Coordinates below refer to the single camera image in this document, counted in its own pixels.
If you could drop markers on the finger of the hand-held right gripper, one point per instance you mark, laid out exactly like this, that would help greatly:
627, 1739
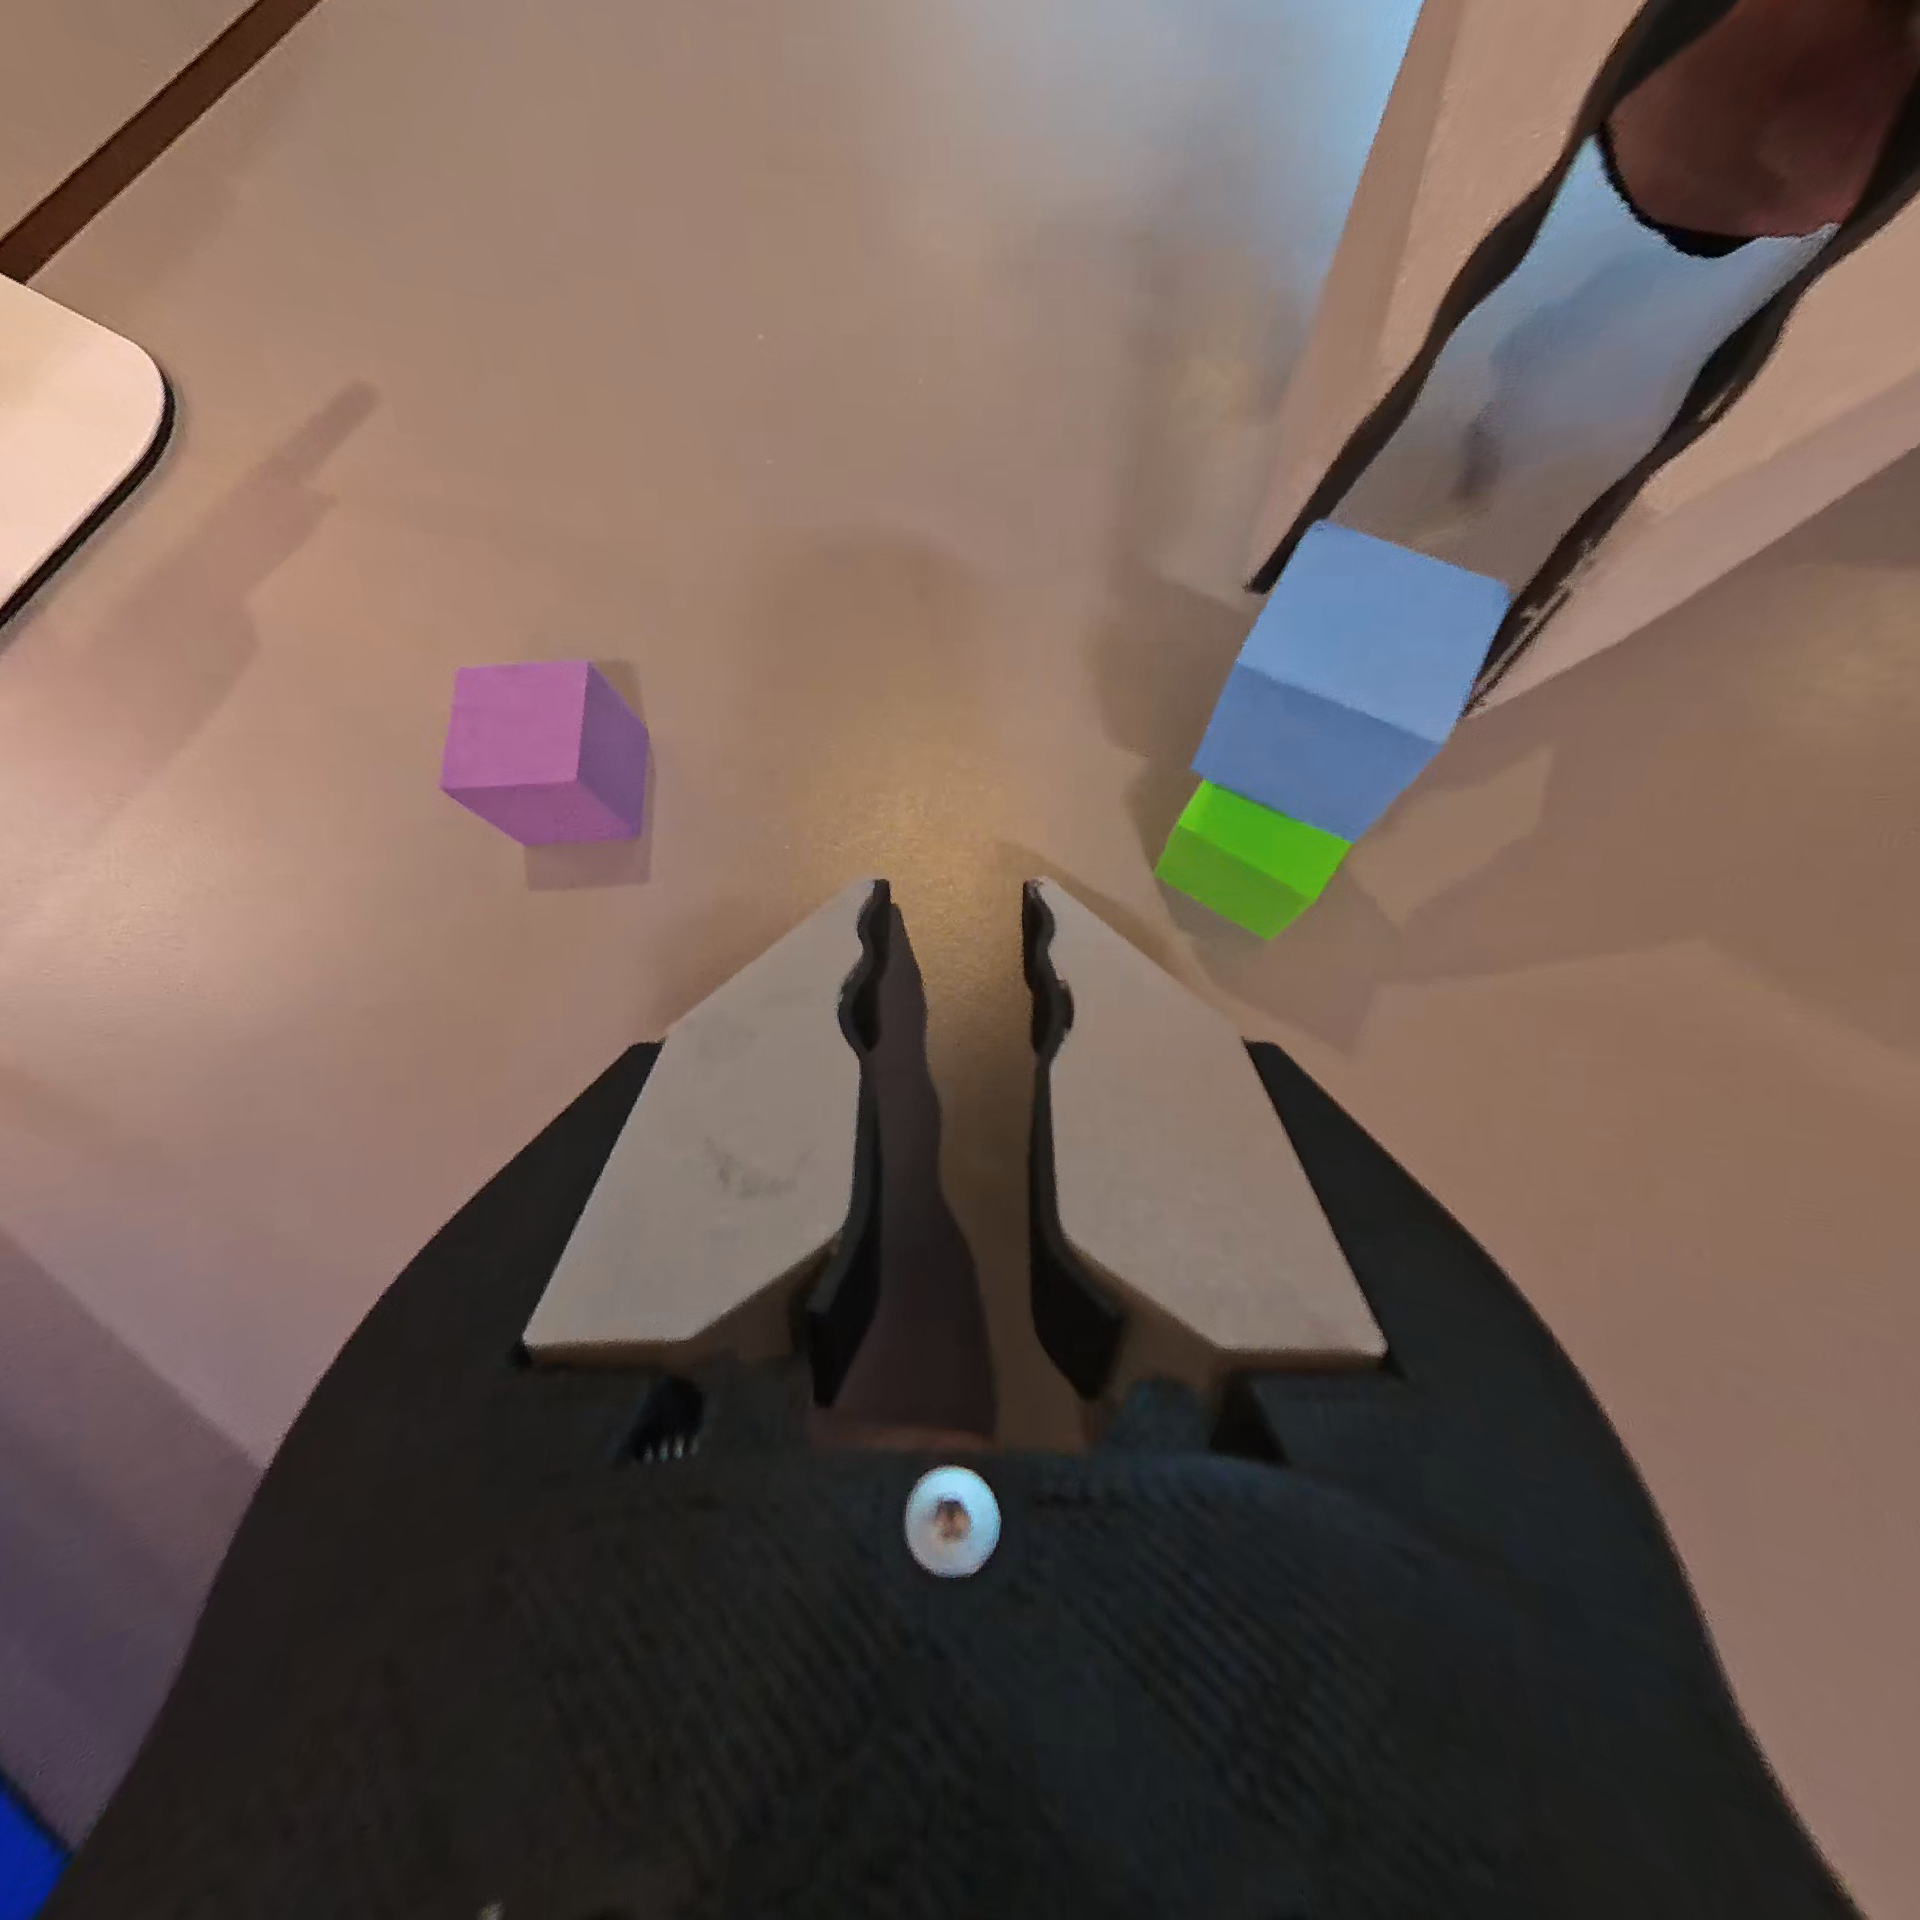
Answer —
1424, 195
1770, 480

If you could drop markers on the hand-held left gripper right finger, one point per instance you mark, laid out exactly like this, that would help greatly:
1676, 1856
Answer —
1184, 1184

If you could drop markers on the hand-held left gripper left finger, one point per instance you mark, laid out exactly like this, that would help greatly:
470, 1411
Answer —
704, 1184

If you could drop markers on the green foam cube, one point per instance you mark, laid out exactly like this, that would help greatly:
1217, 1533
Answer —
1244, 870

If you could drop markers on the blue foam cube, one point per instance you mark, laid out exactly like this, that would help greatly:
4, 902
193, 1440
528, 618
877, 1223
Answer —
1350, 660

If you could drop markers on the purple foam cube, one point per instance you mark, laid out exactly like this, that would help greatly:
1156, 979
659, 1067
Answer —
524, 734

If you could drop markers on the blue plastic bin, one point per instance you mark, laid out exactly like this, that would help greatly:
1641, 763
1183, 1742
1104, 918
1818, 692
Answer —
22, 1852

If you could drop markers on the white document stand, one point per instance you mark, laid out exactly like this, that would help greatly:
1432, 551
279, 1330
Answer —
60, 434

